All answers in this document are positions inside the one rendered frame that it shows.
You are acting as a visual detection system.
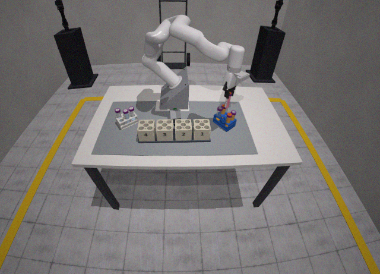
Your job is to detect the beige bucket adapter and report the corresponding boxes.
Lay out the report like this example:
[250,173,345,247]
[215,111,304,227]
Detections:
[175,119,192,141]
[137,119,155,141]
[192,119,211,140]
[156,119,173,141]

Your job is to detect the blue tube rack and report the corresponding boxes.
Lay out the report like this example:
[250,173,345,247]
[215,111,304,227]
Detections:
[213,112,237,132]

